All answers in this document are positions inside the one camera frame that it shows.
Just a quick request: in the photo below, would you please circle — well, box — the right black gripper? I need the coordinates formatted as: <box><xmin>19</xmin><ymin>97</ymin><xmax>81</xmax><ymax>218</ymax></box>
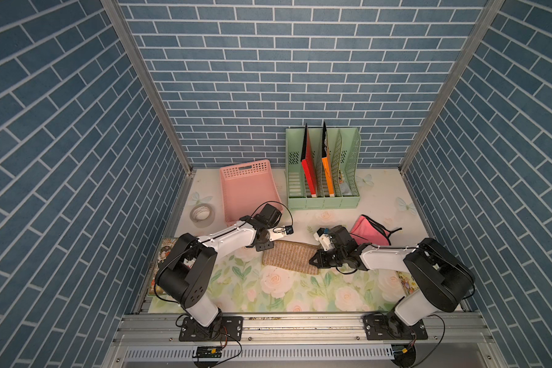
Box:
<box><xmin>307</xmin><ymin>248</ymin><xmax>345</xmax><ymax>268</ymax></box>

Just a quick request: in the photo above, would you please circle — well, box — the brown striped dishcloth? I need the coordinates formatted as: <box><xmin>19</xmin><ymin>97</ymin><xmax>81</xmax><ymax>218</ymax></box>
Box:
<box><xmin>262</xmin><ymin>240</ymin><xmax>319</xmax><ymax>275</ymax></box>

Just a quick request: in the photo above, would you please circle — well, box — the pink and grey dishcloth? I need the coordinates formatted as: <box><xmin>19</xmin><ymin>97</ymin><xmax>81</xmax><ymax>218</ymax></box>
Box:
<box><xmin>350</xmin><ymin>215</ymin><xmax>402</xmax><ymax>246</ymax></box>

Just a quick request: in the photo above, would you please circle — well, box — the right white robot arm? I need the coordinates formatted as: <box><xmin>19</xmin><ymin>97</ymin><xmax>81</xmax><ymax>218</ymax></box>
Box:
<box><xmin>309</xmin><ymin>225</ymin><xmax>475</xmax><ymax>341</ymax></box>

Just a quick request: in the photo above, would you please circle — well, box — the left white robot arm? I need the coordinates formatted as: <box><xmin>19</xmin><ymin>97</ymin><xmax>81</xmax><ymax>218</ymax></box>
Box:
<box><xmin>153</xmin><ymin>201</ymin><xmax>294</xmax><ymax>341</ymax></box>

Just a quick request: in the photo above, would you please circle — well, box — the pink plastic basket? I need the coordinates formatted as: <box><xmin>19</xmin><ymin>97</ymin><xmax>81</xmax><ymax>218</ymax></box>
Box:
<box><xmin>219</xmin><ymin>159</ymin><xmax>283</xmax><ymax>225</ymax></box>

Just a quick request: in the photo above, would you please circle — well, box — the clear tape roll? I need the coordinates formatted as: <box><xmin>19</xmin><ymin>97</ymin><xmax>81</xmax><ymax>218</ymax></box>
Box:
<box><xmin>190</xmin><ymin>203</ymin><xmax>216</xmax><ymax>228</ymax></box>

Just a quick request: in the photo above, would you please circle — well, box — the right illustrated picture book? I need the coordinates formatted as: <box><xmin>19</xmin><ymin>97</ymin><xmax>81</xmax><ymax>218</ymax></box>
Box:
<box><xmin>397</xmin><ymin>271</ymin><xmax>420</xmax><ymax>295</ymax></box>

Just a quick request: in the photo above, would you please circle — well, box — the illustrated picture book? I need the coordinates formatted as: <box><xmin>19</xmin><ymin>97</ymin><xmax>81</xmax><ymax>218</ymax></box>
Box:
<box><xmin>148</xmin><ymin>238</ymin><xmax>178</xmax><ymax>296</ymax></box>
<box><xmin>397</xmin><ymin>271</ymin><xmax>420</xmax><ymax>295</ymax></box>

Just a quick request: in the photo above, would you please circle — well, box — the red folder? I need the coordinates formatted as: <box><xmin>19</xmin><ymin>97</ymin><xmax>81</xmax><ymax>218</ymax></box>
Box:
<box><xmin>301</xmin><ymin>126</ymin><xmax>317</xmax><ymax>198</ymax></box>

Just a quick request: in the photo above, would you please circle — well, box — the left illustrated picture book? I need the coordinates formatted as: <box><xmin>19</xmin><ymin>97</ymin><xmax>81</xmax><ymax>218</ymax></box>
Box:
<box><xmin>148</xmin><ymin>238</ymin><xmax>178</xmax><ymax>296</ymax></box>

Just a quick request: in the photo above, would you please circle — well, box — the orange folder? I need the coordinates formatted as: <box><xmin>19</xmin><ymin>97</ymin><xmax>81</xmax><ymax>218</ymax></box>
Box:
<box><xmin>321</xmin><ymin>122</ymin><xmax>335</xmax><ymax>198</ymax></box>

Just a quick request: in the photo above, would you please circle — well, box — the green file organizer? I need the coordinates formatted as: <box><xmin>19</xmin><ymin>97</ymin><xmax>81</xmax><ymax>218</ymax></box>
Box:
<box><xmin>285</xmin><ymin>127</ymin><xmax>361</xmax><ymax>209</ymax></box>

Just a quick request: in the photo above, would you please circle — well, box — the small black circuit board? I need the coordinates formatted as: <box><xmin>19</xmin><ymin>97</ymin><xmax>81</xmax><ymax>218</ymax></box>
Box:
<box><xmin>193</xmin><ymin>346</ymin><xmax>222</xmax><ymax>360</ymax></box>

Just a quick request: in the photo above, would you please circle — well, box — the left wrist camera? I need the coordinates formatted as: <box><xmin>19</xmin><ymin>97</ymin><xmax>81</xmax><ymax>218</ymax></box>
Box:
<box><xmin>269</xmin><ymin>225</ymin><xmax>294</xmax><ymax>241</ymax></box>

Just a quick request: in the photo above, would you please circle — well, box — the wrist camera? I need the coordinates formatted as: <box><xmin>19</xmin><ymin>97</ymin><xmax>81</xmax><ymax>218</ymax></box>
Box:
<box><xmin>269</xmin><ymin>225</ymin><xmax>294</xmax><ymax>241</ymax></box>
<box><xmin>314</xmin><ymin>228</ymin><xmax>334</xmax><ymax>251</ymax></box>

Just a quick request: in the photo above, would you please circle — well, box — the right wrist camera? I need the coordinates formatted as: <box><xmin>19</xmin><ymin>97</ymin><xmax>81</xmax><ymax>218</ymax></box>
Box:
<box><xmin>314</xmin><ymin>228</ymin><xmax>334</xmax><ymax>251</ymax></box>

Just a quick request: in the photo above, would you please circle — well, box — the aluminium mounting rail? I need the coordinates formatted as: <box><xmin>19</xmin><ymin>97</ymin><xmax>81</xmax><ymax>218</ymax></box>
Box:
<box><xmin>112</xmin><ymin>312</ymin><xmax>495</xmax><ymax>347</ymax></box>

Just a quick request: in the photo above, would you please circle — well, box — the white slotted cable duct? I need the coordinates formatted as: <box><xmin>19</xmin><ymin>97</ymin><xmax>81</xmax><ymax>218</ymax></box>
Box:
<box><xmin>121</xmin><ymin>344</ymin><xmax>393</xmax><ymax>363</ymax></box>

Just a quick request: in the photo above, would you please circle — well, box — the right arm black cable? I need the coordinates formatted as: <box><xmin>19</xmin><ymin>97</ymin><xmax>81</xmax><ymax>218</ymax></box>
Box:
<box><xmin>330</xmin><ymin>238</ymin><xmax>477</xmax><ymax>368</ymax></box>

